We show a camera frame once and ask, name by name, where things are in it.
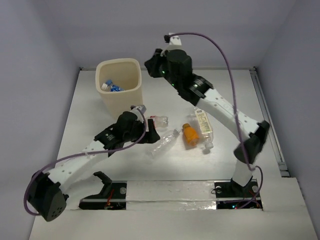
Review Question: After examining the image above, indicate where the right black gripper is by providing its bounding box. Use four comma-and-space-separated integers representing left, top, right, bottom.
145, 48, 181, 90

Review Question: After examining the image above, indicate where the clear unlabelled plastic bottle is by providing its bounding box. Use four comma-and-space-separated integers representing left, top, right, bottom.
147, 128, 181, 158

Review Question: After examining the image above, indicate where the orange plastic bottle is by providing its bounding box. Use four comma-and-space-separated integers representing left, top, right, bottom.
182, 123, 200, 147

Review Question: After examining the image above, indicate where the white cap blue label bottle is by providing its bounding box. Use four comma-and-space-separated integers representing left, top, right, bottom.
101, 83, 110, 92

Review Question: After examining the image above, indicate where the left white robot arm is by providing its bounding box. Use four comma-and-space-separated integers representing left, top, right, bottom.
23, 107, 160, 222

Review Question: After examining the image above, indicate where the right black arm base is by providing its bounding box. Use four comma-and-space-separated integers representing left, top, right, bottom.
211, 178, 263, 210

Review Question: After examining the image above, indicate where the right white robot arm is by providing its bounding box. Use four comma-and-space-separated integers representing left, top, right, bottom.
144, 48, 270, 196

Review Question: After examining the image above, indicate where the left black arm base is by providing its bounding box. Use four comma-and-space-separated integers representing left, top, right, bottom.
78, 171, 127, 211

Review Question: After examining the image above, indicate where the cream plastic bin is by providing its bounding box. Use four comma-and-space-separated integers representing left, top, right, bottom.
95, 58, 143, 119

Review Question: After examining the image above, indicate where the red label clear bottle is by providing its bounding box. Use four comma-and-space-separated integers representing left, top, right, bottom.
149, 115, 169, 128

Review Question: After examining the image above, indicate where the white label clear bottle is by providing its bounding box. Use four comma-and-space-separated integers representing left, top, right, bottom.
188, 107, 214, 154

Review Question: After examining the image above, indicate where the silver foil tape strip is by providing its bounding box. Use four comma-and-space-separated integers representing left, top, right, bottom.
125, 180, 217, 211

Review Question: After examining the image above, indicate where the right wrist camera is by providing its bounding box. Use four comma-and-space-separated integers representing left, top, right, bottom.
164, 33, 182, 51

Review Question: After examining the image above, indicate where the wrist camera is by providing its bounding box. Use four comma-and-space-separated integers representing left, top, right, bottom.
130, 104, 146, 116
164, 33, 182, 51

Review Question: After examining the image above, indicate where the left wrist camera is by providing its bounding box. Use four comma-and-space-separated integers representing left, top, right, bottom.
130, 104, 146, 116

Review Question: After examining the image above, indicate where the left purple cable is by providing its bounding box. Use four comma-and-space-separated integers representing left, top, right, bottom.
23, 108, 148, 216

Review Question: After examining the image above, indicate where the purple cable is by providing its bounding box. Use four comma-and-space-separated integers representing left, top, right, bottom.
23, 108, 148, 216
163, 31, 264, 210

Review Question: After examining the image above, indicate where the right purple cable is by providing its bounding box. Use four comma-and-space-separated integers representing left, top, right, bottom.
163, 31, 264, 210

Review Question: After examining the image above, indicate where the aluminium rail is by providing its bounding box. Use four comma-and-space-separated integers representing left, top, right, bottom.
249, 67, 291, 178

